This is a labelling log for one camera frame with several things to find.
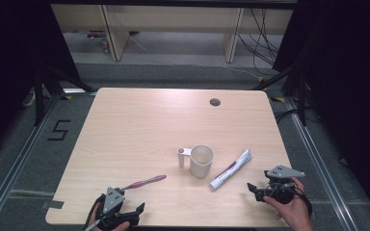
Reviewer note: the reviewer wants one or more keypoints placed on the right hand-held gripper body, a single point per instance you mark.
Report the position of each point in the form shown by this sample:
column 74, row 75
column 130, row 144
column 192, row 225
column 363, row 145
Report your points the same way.
column 282, row 189

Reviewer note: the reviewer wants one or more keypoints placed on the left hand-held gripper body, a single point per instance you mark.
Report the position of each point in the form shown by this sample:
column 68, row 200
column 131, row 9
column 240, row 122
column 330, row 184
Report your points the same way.
column 112, row 199

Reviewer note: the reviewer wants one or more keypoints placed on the pink toothbrush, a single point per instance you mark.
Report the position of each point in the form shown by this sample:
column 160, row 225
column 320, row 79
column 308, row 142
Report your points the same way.
column 144, row 182

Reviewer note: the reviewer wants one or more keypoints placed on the white toothpaste tube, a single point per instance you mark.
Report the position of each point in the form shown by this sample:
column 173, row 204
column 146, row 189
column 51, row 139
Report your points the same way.
column 231, row 173

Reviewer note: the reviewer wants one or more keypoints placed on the person's left hand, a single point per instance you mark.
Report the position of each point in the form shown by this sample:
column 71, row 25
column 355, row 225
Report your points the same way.
column 123, row 227

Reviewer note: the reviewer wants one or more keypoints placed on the person's right hand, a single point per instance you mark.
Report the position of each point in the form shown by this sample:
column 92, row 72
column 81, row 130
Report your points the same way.
column 297, row 215

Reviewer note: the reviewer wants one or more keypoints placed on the black tripod stand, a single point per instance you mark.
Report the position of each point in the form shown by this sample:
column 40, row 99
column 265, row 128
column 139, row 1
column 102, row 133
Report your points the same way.
column 302, row 96
column 39, row 96

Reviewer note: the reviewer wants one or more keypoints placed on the black curtain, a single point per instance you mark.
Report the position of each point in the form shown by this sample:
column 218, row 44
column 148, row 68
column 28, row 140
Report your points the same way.
column 13, row 64
column 350, row 80

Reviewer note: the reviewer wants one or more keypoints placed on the small colourful floor clutter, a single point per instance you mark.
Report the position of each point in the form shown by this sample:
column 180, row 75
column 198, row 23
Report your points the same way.
column 104, row 43

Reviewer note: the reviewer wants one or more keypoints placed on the metal floor rail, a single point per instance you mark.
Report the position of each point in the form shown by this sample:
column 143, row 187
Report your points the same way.
column 16, row 160
column 321, row 160

